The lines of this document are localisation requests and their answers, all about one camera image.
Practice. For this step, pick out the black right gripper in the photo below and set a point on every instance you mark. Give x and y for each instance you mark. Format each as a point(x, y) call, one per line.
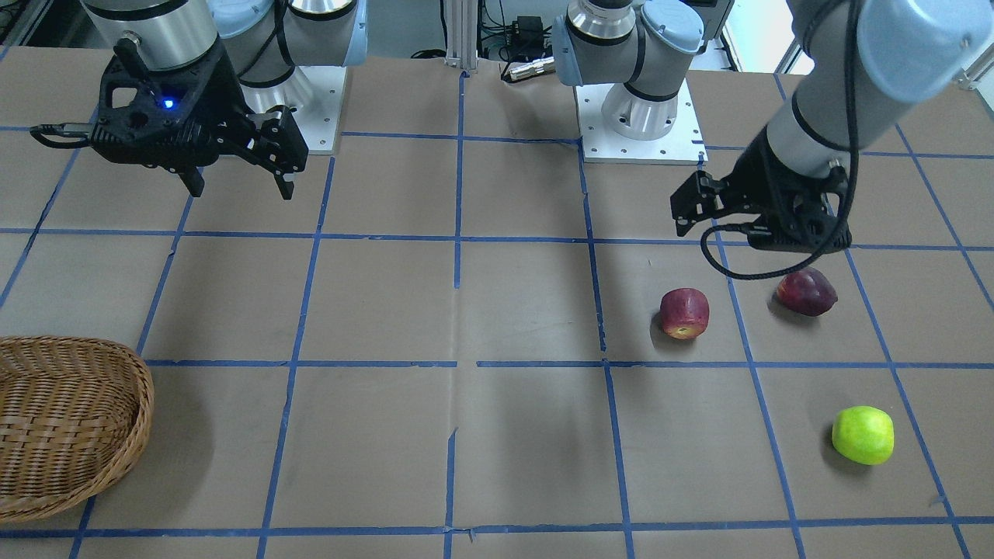
point(220, 92)

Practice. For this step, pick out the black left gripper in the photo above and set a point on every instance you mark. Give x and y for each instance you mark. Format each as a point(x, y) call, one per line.
point(765, 180)

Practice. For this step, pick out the red apple with yellow patch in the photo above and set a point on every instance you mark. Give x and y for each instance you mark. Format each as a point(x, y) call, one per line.
point(684, 314)

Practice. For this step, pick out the dark red apple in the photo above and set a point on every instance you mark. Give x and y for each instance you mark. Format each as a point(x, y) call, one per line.
point(807, 292)

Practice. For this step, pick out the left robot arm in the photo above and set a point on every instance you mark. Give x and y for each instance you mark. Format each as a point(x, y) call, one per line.
point(873, 62)

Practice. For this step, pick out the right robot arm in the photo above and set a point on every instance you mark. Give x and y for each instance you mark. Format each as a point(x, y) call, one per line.
point(265, 41)

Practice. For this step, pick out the woven wicker basket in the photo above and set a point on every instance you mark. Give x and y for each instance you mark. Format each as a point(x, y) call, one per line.
point(76, 416)

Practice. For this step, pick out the silver metal connector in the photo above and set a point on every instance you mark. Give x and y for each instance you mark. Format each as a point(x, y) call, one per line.
point(529, 70)

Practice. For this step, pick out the green apple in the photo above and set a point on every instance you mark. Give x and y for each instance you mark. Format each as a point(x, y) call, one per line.
point(863, 434)

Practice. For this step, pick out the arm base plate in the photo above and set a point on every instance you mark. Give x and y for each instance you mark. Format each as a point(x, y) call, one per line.
point(641, 144)
point(317, 96)

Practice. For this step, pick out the aluminium frame post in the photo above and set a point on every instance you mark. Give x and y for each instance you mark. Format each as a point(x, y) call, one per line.
point(461, 27)

